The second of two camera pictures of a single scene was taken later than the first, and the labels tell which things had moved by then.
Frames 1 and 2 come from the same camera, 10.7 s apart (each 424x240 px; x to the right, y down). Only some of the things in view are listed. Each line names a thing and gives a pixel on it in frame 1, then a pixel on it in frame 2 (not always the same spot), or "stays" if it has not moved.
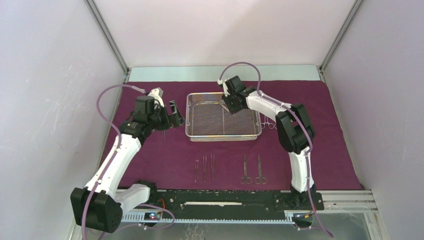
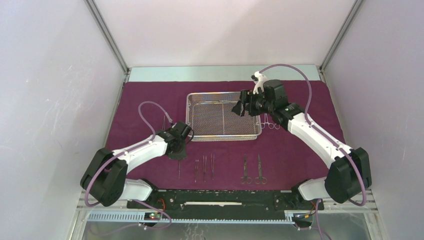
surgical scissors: (243, 180) stays
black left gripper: (170, 120) -> (180, 155)
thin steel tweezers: (204, 166) stays
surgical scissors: (258, 180) stays
